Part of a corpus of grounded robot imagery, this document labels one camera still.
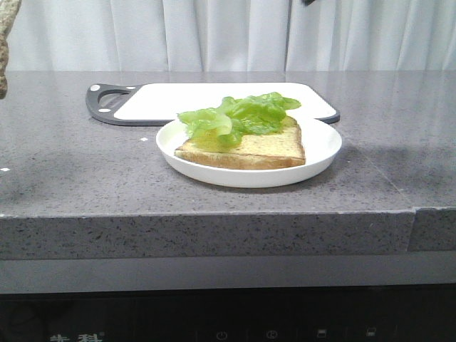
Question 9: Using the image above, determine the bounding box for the white round plate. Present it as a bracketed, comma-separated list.
[156, 118, 342, 188]

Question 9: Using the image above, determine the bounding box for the white curtain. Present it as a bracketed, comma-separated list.
[8, 1, 455, 72]

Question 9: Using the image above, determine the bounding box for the white cutting board grey rim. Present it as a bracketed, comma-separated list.
[85, 82, 340, 126]

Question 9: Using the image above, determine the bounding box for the bread slice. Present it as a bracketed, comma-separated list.
[0, 0, 22, 99]
[174, 116, 306, 170]

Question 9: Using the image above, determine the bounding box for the black appliance control panel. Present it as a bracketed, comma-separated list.
[1, 284, 455, 341]

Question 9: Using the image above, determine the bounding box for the green lettuce leaf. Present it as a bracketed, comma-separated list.
[177, 92, 301, 152]

